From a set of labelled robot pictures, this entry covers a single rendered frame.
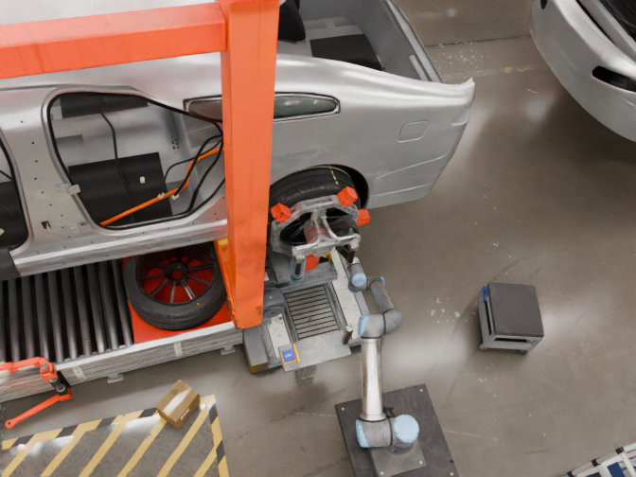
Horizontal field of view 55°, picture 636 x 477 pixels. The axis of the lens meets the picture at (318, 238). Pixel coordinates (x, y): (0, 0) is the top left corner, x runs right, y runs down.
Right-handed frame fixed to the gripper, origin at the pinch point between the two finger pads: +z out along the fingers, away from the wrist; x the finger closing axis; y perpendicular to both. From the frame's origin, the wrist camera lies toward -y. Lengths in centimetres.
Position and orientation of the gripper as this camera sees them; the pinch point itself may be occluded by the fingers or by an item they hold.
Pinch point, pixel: (340, 234)
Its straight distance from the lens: 401.7
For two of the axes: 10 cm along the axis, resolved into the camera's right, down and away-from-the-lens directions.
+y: 6.0, 2.4, 7.6
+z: -3.0, -8.1, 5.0
